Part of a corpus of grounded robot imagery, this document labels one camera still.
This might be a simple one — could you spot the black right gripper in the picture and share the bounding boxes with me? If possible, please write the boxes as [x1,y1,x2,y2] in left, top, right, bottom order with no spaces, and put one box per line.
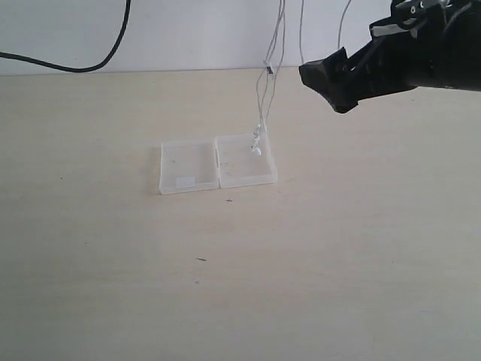
[298,1,443,114]

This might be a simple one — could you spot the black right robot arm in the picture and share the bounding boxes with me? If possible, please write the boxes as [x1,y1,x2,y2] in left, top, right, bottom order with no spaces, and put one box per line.
[298,1,480,114]

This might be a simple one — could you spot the clear plastic hinged case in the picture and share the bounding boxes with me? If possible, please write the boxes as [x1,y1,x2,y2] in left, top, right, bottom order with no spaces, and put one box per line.
[159,133,278,195]

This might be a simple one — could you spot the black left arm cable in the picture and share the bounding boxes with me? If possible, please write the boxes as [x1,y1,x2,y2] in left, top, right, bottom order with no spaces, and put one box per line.
[0,0,132,73]

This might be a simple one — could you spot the white wired earphones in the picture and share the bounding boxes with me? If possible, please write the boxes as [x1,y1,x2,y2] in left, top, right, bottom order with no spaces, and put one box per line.
[249,0,354,158]

